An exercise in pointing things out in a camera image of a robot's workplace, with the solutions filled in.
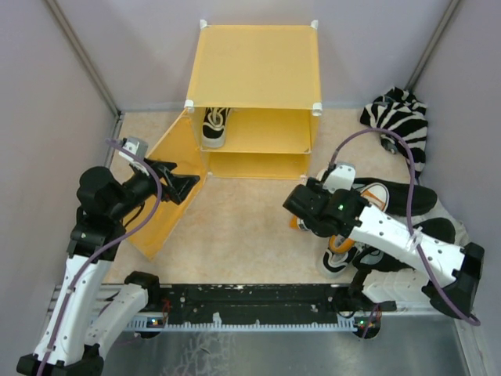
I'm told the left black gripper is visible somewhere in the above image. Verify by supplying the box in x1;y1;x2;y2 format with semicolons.
109;157;200;220

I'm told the orange canvas sneaker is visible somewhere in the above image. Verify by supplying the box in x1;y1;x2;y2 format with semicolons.
289;215;310;232
328;183;390;255

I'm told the black white canvas sneaker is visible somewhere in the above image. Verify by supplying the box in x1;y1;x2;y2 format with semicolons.
202;107;232;149

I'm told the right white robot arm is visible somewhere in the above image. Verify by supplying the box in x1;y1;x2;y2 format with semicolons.
283;179;485;320

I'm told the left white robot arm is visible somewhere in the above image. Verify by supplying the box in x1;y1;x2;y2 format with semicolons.
16;160;200;375

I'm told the yellow plastic shoe cabinet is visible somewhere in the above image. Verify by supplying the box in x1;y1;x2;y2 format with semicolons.
185;20;323;179

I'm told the black chunky sneaker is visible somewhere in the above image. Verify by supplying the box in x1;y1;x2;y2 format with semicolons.
354;177;438;216
352;218;456;273

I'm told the zebra striped cloth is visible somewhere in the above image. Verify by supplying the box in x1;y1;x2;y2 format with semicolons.
359;86;428;179

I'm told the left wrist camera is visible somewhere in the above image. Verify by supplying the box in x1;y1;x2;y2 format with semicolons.
119;137;149;175

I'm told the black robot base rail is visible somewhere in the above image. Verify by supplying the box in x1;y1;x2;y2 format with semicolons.
50;271;470;340

